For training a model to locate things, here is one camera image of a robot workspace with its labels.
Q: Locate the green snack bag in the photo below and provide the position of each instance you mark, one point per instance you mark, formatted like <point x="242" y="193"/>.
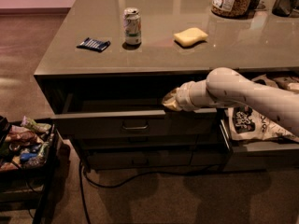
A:
<point x="32" y="125"/>

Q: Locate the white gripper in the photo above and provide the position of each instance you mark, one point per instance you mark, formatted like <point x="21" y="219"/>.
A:
<point x="185" y="97"/>

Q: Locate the brown snack bag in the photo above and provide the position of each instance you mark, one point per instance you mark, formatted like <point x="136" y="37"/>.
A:
<point x="25" y="137"/>

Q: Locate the grey drawer cabinet counter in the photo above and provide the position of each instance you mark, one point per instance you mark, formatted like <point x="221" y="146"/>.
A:
<point x="260" y="43"/>

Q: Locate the yellow sponge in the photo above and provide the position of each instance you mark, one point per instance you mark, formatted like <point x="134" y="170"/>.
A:
<point x="190" y="36"/>

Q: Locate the blue striped snack packet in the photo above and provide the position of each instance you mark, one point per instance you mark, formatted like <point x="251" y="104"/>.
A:
<point x="93" y="44"/>

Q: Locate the dark metal kettle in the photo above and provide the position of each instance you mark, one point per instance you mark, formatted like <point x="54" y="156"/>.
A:
<point x="286" y="8"/>

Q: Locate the large jar of nuts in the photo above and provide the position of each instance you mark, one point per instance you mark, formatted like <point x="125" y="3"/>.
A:
<point x="230" y="8"/>

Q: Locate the black snack cart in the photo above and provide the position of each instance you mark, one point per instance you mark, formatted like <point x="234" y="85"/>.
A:
<point x="26" y="185"/>

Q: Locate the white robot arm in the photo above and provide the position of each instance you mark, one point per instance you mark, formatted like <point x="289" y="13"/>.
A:
<point x="224" y="87"/>

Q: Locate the black white chip bag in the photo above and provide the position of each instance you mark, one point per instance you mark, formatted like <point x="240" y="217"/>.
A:
<point x="247" y="124"/>

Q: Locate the green white soda can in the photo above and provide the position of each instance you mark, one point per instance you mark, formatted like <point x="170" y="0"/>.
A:
<point x="132" y="26"/>

